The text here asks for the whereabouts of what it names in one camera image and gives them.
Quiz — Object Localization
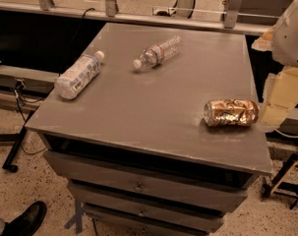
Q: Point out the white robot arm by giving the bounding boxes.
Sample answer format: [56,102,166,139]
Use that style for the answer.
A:
[252,0,298,133]

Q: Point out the crushed orange soda can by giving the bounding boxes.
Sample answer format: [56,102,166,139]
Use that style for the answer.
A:
[204,99,259,127]

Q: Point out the grey drawer cabinet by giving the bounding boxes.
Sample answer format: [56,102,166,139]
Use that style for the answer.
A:
[25,22,273,236]

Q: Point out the clear water bottle red label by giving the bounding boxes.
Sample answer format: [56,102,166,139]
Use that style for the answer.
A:
[133,35,182,72]

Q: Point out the white labelled plastic bottle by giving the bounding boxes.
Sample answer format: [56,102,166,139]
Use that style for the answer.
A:
[54,51,105,99]

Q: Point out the top grey drawer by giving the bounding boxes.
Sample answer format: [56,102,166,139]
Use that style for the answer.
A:
[44,151,247,212]

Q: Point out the grey drawer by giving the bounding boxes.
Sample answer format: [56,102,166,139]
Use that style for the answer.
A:
[44,151,247,212]
[84,205,209,236]
[67,181,225,233]

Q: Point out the middle grey drawer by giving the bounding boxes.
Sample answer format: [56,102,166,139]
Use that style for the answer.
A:
[67,181,225,233]

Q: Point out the bottom grey drawer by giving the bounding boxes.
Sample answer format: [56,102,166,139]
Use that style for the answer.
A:
[84,205,209,236]

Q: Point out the black stand leg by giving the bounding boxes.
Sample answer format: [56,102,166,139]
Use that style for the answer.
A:
[0,111,33,173]

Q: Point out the yellow black stand base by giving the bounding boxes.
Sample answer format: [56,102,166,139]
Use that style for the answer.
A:
[261,143,298,210]

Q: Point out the black leather shoe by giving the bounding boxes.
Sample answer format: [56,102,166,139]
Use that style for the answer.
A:
[1,201,47,236]

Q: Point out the black cable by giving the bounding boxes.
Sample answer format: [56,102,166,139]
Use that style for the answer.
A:
[10,7,96,156]

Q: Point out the metal window rail frame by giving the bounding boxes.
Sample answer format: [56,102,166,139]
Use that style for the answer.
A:
[0,0,268,35]

